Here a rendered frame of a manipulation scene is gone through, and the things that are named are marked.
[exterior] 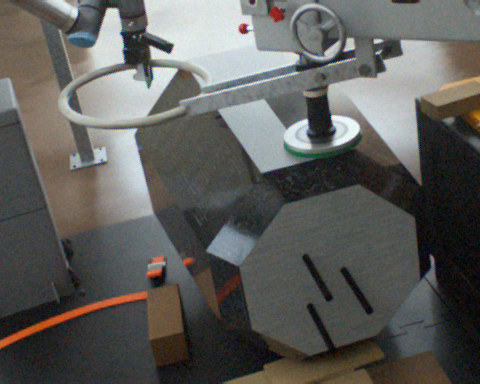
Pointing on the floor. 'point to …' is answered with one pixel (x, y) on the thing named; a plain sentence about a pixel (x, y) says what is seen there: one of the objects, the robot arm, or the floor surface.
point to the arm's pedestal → (17, 217)
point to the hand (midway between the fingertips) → (151, 82)
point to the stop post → (87, 157)
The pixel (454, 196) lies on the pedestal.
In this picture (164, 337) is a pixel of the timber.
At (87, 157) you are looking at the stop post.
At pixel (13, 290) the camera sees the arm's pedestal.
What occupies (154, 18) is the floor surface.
